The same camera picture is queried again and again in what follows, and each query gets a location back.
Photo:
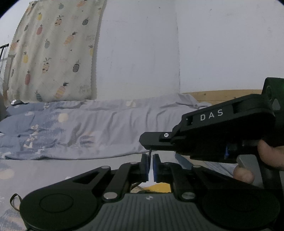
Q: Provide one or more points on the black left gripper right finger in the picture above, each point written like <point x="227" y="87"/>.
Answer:
<point x="174" y="175"/>

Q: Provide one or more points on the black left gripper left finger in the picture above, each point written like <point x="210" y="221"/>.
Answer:
<point x="125" y="177"/>

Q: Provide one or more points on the person's right hand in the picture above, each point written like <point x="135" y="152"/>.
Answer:
<point x="273" y="156"/>

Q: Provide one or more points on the blue grey patterned duvet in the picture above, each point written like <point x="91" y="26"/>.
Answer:
<point x="89" y="129"/>

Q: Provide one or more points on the pineapple print curtain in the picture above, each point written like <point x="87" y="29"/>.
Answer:
<point x="50" y="57"/>

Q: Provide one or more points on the black metal rack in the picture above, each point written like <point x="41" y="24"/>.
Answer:
<point x="3" y="55"/>

